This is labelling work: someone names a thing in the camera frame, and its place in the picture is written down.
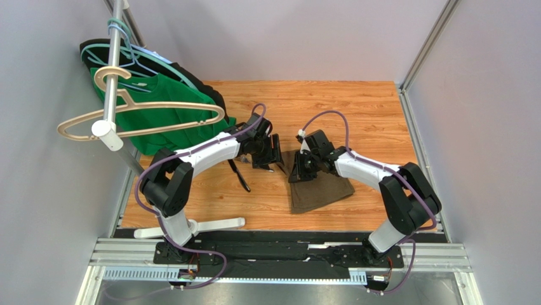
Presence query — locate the green t-shirt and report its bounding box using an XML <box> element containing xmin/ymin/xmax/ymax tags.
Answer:
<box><xmin>116</xmin><ymin>74</ymin><xmax>237</xmax><ymax>156</ymax></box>

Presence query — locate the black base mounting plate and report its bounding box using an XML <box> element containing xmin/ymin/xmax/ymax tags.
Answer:
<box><xmin>153</xmin><ymin>240</ymin><xmax>404</xmax><ymax>269</ymax></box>

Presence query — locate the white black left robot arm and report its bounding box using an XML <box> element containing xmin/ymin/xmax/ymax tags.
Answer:
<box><xmin>135</xmin><ymin>114</ymin><xmax>283</xmax><ymax>247</ymax></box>

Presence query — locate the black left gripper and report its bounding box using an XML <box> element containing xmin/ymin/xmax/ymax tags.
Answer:
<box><xmin>251</xmin><ymin>134</ymin><xmax>285</xmax><ymax>171</ymax></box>

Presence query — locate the silver fork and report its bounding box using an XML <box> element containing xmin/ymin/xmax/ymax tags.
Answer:
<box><xmin>235</xmin><ymin>155</ymin><xmax>274</xmax><ymax>173</ymax></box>

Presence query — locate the beige plastic hanger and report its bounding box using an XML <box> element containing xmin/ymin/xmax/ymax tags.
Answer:
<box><xmin>57</xmin><ymin>66</ymin><xmax>226</xmax><ymax>141</ymax></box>

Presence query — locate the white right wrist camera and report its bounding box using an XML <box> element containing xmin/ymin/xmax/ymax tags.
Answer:
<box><xmin>296</xmin><ymin>129</ymin><xmax>310</xmax><ymax>154</ymax></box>

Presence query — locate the silver clothes rack pole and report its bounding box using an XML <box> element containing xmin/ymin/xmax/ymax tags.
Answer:
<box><xmin>100</xmin><ymin>23</ymin><xmax>143</xmax><ymax>175</ymax></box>

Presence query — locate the light blue wire hanger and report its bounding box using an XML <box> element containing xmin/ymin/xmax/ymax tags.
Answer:
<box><xmin>88</xmin><ymin>23</ymin><xmax>170</xmax><ymax>92</ymax></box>

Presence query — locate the black garment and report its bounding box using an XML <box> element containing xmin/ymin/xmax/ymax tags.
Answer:
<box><xmin>79</xmin><ymin>38</ymin><xmax>226</xmax><ymax>109</ymax></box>

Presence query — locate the brown cloth napkin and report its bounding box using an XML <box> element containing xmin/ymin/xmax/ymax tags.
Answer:
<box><xmin>289</xmin><ymin>172</ymin><xmax>355</xmax><ymax>214</ymax></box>

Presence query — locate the aluminium frame rail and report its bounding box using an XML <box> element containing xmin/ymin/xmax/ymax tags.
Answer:
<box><xmin>76</xmin><ymin>231</ymin><xmax>483</xmax><ymax>304</ymax></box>

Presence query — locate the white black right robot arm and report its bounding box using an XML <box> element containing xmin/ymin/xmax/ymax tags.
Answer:
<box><xmin>289</xmin><ymin>130</ymin><xmax>442</xmax><ymax>266</ymax></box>

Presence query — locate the white rack base foot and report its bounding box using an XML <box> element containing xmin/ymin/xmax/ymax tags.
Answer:
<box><xmin>134</xmin><ymin>217</ymin><xmax>246</xmax><ymax>239</ymax></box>

